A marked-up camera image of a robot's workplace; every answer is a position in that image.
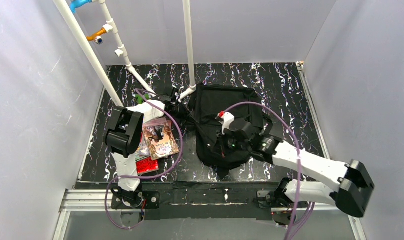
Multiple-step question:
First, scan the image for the black student backpack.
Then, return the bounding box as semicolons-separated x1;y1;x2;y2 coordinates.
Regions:
188;83;282;179

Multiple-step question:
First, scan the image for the brown illustrated book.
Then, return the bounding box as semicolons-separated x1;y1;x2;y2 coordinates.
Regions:
143;127;180;161

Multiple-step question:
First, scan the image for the pink comic book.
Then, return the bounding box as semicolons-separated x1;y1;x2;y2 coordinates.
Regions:
143;117;172;135

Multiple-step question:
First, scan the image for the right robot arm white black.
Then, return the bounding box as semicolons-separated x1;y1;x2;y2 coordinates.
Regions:
216;111;375;218

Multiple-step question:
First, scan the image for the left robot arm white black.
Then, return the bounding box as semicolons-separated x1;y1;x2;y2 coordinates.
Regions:
104;86;184;204

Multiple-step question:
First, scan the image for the green pipe valve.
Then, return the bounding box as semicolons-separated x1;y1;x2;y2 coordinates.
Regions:
135;95;145;105

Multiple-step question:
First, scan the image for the red patterned book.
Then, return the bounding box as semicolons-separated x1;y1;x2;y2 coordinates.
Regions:
135;132;160;176

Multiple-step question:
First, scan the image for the orange pipe valve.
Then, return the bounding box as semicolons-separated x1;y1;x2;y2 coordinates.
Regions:
86;27;107;45

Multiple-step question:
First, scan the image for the blue pipe valve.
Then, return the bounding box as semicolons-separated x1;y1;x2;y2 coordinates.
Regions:
69;0;93;14

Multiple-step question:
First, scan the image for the black mounting base plate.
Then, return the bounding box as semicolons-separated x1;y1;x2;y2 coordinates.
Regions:
109;181;293;223

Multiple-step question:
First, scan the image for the white PVC pipe frame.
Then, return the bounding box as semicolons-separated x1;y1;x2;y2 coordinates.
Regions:
52;0;197;108

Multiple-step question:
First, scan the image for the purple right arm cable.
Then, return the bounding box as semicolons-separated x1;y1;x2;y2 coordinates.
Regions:
221;101;316;240

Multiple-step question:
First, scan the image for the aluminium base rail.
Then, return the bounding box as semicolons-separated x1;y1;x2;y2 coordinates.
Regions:
52;188;367;240

